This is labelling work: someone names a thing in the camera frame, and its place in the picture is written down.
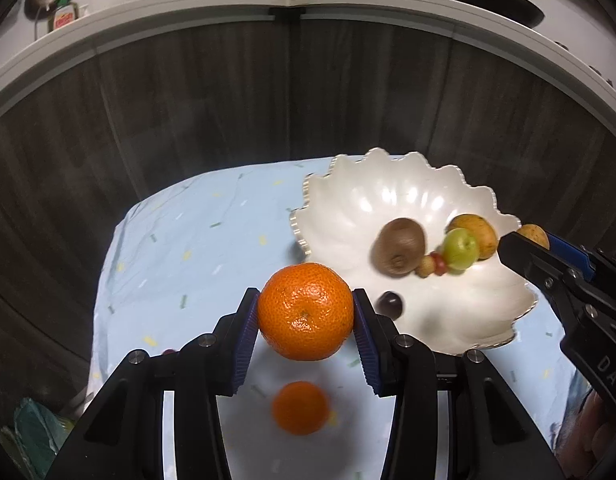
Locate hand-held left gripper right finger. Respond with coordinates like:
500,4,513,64
352,288,561,480

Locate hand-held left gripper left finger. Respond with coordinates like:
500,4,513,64
55,287,261,480

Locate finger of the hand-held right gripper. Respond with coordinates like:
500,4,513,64
545,232,616,286
498,231,596,311

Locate small yellow fruit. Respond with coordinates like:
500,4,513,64
515,224,551,251

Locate dark purple plum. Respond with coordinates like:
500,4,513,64
375,291,405,320

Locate orange mandarin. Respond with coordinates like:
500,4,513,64
258,262,355,362
271,381,330,436

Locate white shell-shaped plate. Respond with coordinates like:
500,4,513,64
289,147,539,356

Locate person's right hand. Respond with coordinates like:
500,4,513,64
560,392,616,480

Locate yellow mango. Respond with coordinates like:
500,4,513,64
447,213,500,261

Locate small green round fruit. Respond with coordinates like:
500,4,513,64
442,228,480,273

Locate light blue printed tablecloth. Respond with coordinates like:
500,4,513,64
85,156,596,480

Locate brown kiwi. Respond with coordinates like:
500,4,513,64
372,217,428,276

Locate green crumpled bag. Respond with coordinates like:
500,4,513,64
0,397,76,480

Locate green dish soap bottle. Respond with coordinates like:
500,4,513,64
49,0,80,35

